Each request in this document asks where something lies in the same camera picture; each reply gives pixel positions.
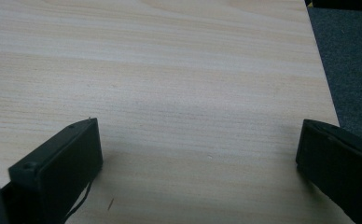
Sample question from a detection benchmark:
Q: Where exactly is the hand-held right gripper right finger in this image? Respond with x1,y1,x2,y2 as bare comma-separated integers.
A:
295,119,362,224

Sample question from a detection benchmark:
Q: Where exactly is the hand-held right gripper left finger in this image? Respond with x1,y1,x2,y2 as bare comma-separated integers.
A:
1,117,104,224

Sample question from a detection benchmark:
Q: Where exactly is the black flat object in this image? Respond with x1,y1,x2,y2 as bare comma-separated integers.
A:
304,0,362,13

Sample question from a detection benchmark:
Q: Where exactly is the thin black cable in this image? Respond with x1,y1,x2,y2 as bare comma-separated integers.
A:
64,180,93,224

